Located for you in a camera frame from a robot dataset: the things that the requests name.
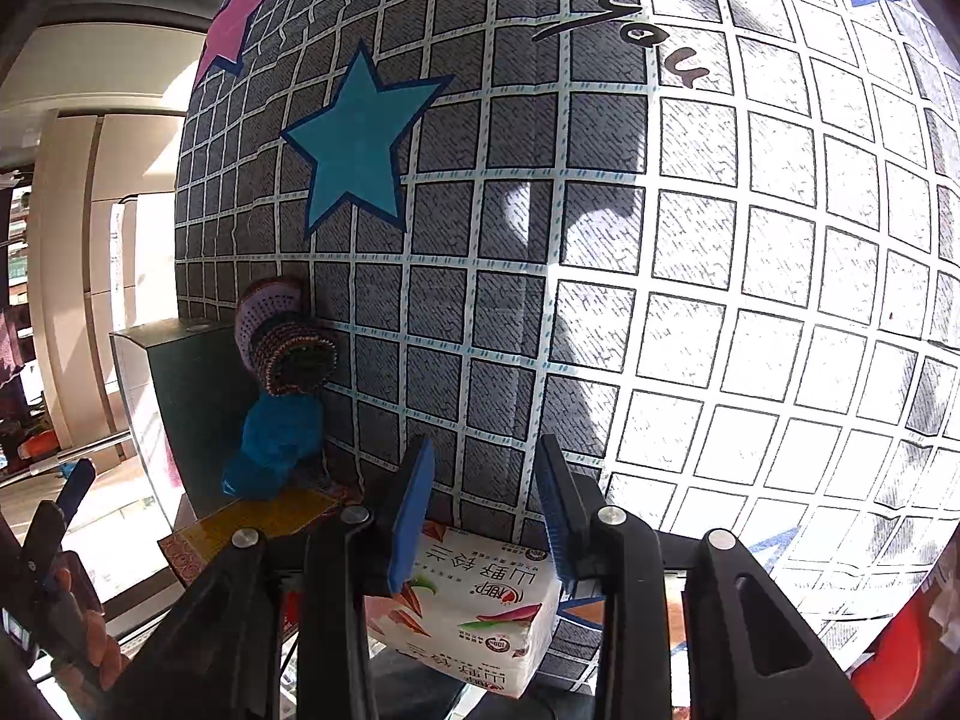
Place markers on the orange patterned packet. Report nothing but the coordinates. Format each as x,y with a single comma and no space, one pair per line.
247,525

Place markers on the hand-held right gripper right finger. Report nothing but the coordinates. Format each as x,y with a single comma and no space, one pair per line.
555,517

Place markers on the blue fuzzy cloth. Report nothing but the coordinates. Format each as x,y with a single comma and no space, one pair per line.
277,442

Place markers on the person's left hand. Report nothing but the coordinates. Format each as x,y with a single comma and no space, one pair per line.
101,637

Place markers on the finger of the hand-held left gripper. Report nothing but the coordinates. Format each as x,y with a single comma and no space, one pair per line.
43,547
77,487

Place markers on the purple striped knit hat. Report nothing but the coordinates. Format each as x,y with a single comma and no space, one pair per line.
285,345

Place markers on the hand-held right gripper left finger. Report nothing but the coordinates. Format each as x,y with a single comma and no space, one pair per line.
409,517

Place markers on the grey cardboard box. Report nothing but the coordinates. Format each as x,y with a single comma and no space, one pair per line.
195,405

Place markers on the star printed grid blanket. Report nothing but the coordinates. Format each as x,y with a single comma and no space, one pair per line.
675,315

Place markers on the white tissue pack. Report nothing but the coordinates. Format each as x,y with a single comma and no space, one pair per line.
465,600

